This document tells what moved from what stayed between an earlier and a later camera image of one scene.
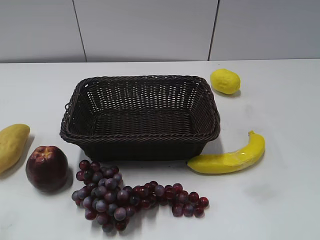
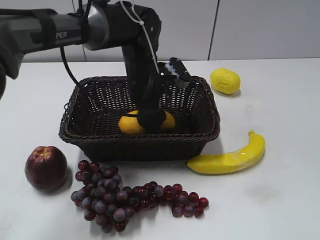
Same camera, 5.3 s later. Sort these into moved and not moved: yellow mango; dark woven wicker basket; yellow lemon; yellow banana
Moved: yellow mango
Not moved: yellow banana; dark woven wicker basket; yellow lemon
